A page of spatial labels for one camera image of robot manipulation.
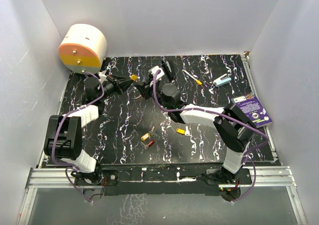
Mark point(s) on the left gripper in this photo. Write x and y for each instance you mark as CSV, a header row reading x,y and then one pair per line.
x,y
123,84

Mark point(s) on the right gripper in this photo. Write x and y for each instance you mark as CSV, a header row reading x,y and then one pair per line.
x,y
144,88

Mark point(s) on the metal keyring with keys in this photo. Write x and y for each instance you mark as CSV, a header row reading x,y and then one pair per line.
x,y
136,97

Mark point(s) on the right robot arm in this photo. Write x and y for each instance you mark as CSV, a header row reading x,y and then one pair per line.
x,y
233,126

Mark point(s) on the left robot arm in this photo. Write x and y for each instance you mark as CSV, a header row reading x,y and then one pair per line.
x,y
63,141

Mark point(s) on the black folding tool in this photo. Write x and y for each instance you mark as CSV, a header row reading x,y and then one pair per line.
x,y
169,70

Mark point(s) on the white pen yellow cap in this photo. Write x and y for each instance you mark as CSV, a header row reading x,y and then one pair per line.
x,y
194,78

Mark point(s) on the round pastel drawer box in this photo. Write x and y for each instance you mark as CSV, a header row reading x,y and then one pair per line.
x,y
83,49

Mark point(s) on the red headed key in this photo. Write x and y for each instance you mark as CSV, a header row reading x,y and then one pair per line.
x,y
147,145

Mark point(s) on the black base bar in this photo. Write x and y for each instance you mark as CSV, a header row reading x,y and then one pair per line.
x,y
168,179

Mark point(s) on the purple booklet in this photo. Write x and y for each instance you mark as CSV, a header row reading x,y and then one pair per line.
x,y
250,105

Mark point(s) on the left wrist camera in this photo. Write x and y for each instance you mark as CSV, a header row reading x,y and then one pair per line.
x,y
102,74

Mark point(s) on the aluminium frame rail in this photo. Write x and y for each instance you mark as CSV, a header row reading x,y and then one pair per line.
x,y
265,176

